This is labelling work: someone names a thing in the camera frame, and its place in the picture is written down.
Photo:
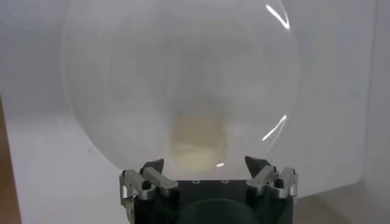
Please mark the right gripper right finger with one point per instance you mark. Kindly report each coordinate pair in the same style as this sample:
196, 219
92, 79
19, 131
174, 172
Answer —
265, 179

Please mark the white steamed baozi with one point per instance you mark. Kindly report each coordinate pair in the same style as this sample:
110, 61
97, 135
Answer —
198, 143

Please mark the white round plate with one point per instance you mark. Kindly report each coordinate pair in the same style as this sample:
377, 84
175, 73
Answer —
137, 61

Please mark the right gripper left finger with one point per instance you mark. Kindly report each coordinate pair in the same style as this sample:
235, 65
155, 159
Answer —
158, 181

